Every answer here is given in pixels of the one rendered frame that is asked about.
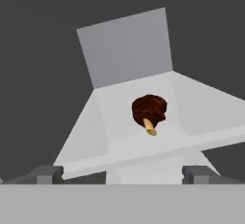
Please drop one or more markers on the white freezer drawer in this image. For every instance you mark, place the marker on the white freezer drawer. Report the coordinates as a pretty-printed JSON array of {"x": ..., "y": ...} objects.
[{"x": 134, "y": 106}]

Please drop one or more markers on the dark grey fridge body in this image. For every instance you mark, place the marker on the dark grey fridge body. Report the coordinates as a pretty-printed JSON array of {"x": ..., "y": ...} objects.
[{"x": 38, "y": 74}]

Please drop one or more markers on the brown frozen steak with bone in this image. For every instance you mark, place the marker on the brown frozen steak with bone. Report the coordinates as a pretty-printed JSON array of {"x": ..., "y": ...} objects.
[{"x": 148, "y": 109}]

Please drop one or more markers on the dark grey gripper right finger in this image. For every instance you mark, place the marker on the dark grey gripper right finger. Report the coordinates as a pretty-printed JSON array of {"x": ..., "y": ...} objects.
[{"x": 195, "y": 172}]

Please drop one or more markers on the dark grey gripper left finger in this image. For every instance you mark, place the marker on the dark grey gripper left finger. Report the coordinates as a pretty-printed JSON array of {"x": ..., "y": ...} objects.
[{"x": 48, "y": 172}]

